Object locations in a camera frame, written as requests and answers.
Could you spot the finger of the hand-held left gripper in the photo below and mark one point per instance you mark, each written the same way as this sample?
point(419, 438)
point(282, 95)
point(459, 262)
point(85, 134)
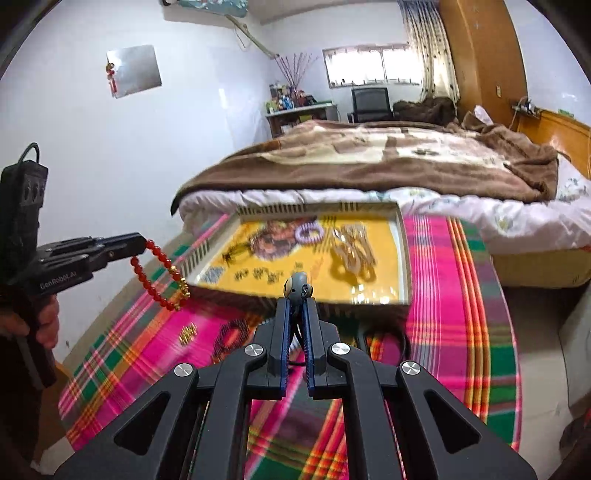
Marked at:
point(111, 262)
point(120, 241)

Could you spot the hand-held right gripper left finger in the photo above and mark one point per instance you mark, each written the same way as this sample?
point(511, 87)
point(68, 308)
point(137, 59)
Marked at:
point(284, 341)

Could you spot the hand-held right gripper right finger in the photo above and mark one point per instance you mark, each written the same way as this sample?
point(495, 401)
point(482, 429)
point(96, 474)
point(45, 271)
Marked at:
point(310, 341)

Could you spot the beige hair claw clip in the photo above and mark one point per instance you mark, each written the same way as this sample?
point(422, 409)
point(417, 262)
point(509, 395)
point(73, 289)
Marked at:
point(351, 263)

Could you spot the striped cardboard box yellow inside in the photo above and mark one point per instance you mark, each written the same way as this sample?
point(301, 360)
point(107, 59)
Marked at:
point(388, 258)

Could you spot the person's left hand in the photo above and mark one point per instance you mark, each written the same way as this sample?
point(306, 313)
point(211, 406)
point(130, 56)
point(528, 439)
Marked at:
point(41, 323)

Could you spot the pink green plaid cloth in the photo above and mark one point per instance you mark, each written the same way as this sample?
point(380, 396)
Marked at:
point(438, 300)

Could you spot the red hanging knot ornament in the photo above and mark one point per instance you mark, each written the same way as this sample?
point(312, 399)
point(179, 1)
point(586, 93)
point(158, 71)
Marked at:
point(111, 78)

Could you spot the brown patterned blanket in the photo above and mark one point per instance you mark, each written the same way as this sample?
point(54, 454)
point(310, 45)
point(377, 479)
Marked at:
point(369, 161)

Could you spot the cluster of toiletry bottles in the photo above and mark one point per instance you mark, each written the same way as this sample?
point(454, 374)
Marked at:
point(284, 99)

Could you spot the small desk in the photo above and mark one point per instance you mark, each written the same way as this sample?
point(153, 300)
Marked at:
point(300, 110)

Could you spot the bed with white floral sheet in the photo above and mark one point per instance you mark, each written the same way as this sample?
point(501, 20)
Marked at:
point(508, 221)

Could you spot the bunch of dry branches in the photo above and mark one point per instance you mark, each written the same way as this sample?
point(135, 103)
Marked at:
point(295, 69)

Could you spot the black office chair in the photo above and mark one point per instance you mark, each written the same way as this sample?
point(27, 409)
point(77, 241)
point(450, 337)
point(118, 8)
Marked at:
point(369, 101)

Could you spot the dark clothes pile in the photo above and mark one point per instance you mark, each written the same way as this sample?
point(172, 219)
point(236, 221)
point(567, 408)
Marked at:
point(425, 110)

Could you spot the window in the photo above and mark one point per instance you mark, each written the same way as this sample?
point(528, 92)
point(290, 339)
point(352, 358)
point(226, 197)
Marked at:
point(360, 64)

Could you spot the spotted curtain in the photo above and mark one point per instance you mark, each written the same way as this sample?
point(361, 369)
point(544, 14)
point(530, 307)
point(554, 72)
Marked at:
point(429, 50)

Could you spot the power strip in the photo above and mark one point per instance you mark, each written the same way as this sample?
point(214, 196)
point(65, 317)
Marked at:
point(526, 108)

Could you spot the wooden headboard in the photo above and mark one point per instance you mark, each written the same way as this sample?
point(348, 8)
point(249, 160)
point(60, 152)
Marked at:
point(554, 129)

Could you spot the wooden wardrobe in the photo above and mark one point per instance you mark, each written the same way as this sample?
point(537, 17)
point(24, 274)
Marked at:
point(480, 55)

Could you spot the silver wall panel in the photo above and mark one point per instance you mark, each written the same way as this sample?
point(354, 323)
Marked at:
point(136, 69)

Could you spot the wall pipe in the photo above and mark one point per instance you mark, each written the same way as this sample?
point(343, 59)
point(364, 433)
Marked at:
point(251, 39)

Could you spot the wall air conditioner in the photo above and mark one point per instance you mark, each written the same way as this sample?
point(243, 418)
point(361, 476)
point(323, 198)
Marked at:
point(207, 5)

